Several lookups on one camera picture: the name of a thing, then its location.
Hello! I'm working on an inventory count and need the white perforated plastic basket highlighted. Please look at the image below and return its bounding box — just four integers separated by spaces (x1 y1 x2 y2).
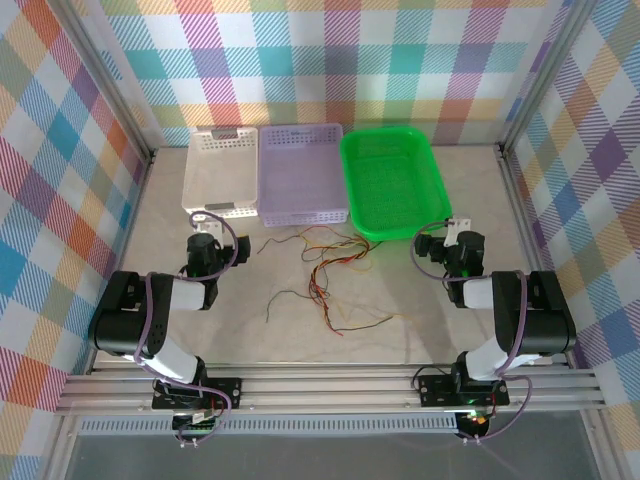
180 125 261 221

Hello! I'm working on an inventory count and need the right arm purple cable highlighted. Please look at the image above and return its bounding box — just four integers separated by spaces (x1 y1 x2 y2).
410 222 532 444

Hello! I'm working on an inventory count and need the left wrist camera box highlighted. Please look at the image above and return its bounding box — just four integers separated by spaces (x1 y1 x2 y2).
193 211 225 237

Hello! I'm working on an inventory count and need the aluminium side rail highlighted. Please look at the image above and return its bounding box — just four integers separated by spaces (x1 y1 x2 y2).
85 148 157 374
497 143 571 369

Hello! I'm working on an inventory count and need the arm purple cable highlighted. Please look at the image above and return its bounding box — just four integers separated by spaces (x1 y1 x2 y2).
133 210 239 447
410 222 532 444

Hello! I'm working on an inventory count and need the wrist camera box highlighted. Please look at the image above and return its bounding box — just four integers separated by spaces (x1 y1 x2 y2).
193 211 225 237
443 216 473 249

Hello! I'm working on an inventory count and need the purple perforated plastic basket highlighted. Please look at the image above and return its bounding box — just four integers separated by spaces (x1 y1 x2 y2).
255 123 350 229

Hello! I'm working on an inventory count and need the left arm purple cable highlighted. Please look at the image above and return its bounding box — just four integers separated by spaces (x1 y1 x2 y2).
133 210 239 447

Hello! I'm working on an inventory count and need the grey slotted cable duct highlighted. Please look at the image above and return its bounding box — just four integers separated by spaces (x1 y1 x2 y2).
78 417 460 437

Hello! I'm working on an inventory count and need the green plastic mesh basket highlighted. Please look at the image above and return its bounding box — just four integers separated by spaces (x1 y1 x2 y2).
338 125 454 244

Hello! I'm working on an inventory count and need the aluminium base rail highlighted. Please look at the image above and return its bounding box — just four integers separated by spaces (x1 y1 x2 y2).
53 366 607 415

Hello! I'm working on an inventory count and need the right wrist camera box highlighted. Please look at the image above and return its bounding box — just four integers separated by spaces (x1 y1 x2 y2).
443 216 473 249

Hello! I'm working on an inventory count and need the thin orange wire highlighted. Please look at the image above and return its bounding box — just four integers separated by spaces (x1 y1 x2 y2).
298 225 371 262

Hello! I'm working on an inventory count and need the thin green wire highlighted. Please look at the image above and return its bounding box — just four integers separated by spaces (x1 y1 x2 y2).
265 287 315 322

